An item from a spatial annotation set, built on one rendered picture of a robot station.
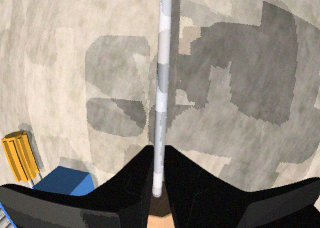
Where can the blue cube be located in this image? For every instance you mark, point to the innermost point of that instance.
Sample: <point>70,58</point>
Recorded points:
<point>66,180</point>

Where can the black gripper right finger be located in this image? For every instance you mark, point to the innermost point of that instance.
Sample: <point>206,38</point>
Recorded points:
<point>199,199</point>

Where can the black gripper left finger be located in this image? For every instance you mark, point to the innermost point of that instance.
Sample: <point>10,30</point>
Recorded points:
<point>122,202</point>

